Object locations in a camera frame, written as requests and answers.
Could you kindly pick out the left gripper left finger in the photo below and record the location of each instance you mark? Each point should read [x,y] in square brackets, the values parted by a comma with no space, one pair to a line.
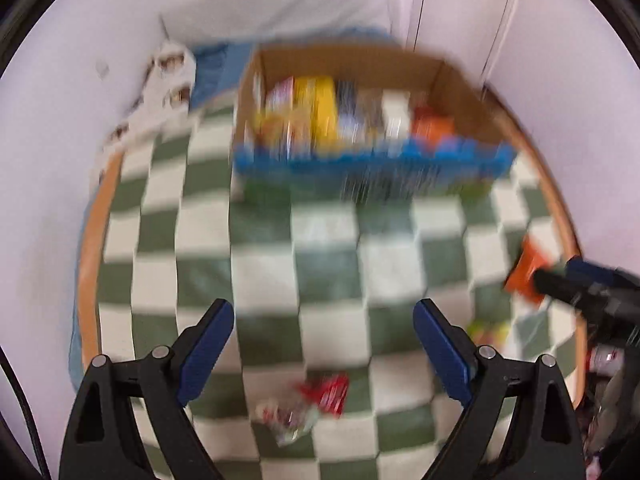
[102,439]

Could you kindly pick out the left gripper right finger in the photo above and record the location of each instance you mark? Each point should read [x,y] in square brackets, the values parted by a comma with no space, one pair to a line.
[517,420]

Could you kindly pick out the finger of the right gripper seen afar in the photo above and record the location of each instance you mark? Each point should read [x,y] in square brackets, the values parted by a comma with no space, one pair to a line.
[582,283]

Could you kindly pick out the large orange snack packet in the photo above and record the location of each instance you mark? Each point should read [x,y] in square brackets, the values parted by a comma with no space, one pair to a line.
[520,280]

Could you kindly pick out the colourful candy ball bag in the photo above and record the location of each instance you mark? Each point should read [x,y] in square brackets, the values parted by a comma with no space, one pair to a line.
[488,334]

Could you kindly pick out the small red chocolate packet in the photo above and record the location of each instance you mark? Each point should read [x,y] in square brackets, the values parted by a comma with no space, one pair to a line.
[327,393]

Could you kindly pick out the clear wrapped snack packet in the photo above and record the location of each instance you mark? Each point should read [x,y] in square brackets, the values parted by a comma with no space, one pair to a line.
[288,420]

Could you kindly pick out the green white checkered tablecloth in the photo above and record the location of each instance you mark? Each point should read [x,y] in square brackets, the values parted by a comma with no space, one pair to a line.
[320,287]

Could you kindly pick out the white door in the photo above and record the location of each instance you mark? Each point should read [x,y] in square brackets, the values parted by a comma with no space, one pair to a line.
[465,32]

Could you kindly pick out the cardboard milk carton box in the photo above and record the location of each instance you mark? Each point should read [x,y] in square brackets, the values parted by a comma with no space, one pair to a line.
[366,121]

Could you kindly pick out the bear print pillow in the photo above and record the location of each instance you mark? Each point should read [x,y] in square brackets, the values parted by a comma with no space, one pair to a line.
[164,97]

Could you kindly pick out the blue sheet bed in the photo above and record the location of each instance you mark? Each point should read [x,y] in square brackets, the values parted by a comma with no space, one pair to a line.
[220,66]

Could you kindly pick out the white quilted headboard cushion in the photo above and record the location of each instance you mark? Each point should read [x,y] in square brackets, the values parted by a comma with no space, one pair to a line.
[202,22]

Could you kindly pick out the wall socket left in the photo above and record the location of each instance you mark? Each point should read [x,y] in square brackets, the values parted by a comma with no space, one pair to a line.
[102,69]

